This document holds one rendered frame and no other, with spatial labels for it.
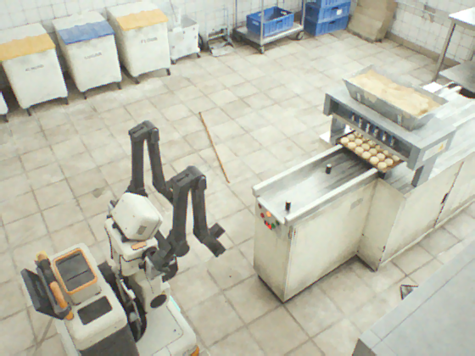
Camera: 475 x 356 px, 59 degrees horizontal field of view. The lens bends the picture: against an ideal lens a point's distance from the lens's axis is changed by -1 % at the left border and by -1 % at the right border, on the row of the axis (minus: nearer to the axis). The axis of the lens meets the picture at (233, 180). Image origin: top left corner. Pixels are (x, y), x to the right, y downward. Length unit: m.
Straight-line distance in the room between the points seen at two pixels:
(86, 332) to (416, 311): 1.52
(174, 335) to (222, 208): 1.34
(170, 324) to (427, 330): 1.92
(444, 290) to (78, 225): 3.09
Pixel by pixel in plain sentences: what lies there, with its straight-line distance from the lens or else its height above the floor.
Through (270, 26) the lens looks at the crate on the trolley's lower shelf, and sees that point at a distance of 6.03.
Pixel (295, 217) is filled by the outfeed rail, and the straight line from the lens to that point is 2.29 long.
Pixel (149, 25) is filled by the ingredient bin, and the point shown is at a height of 0.70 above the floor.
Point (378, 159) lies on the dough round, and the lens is 2.73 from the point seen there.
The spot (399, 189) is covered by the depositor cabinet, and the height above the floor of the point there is 0.84.
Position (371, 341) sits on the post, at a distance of 0.86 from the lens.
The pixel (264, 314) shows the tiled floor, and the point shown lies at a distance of 2.96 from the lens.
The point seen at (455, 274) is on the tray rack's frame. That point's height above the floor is 1.82.
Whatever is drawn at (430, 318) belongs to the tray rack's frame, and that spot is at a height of 1.82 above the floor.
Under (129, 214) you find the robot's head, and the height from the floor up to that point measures 1.14.
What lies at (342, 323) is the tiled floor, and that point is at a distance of 3.00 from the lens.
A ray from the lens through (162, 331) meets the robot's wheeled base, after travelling 2.61.
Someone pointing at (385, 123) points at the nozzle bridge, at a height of 1.18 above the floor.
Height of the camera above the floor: 2.55
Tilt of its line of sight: 42 degrees down
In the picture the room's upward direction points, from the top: 1 degrees counter-clockwise
